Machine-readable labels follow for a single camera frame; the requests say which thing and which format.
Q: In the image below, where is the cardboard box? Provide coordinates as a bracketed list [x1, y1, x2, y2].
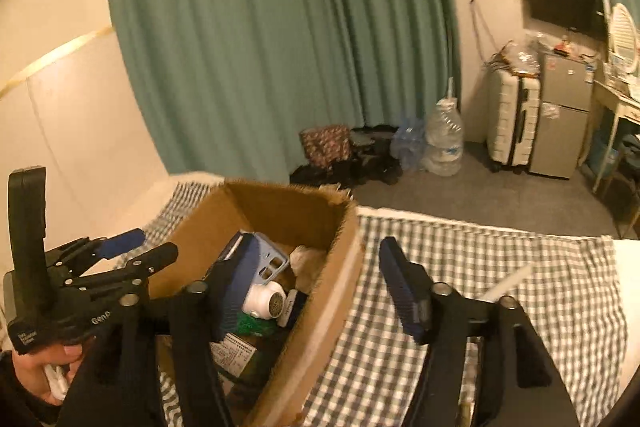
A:
[147, 179, 366, 427]

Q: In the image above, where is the floral bag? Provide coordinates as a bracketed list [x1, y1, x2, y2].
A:
[299, 124, 352, 170]

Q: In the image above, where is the green packet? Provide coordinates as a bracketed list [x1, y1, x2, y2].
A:
[235, 311, 277, 339]

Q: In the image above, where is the white round device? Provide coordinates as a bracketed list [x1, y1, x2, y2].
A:
[242, 282, 287, 320]

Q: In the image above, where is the checked blanket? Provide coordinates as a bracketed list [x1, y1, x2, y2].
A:
[115, 182, 628, 427]

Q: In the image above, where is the white dressing table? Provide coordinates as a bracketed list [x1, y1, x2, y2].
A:
[590, 79, 640, 195]

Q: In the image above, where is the person's left hand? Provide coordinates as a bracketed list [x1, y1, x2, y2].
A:
[11, 341, 86, 408]

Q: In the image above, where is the black wall cable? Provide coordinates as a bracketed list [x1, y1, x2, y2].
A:
[469, 0, 501, 68]

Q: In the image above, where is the blue plastic case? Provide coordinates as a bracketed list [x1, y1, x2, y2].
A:
[217, 231, 291, 289]

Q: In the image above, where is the wide green curtain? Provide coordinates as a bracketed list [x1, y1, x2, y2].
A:
[104, 0, 461, 182]

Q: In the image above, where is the white tube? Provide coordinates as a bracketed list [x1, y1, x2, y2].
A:
[482, 264, 531, 303]

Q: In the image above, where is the clear plastic bag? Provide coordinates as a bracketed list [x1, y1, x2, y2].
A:
[500, 39, 543, 78]

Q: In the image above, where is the white oval vanity mirror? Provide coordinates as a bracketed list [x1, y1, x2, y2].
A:
[607, 3, 640, 75]

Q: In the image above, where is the black and white small box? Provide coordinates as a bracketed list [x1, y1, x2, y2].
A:
[279, 289, 308, 329]

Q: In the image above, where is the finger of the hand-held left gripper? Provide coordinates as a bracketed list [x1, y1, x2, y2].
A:
[47, 228, 146, 275]
[65, 242, 179, 305]

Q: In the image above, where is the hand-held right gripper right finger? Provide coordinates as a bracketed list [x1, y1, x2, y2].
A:
[378, 236, 581, 427]

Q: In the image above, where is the white suitcase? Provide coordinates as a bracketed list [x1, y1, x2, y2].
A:
[487, 67, 542, 172]

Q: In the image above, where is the grey small fridge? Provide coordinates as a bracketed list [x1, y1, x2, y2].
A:
[529, 52, 596, 180]

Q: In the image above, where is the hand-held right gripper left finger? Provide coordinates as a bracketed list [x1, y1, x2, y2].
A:
[55, 233, 263, 427]

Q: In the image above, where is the large clear water bottle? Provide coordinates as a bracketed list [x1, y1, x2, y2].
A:
[424, 98, 465, 176]

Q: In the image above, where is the dark clothes pile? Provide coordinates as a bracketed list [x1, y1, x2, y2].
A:
[290, 124, 403, 188]

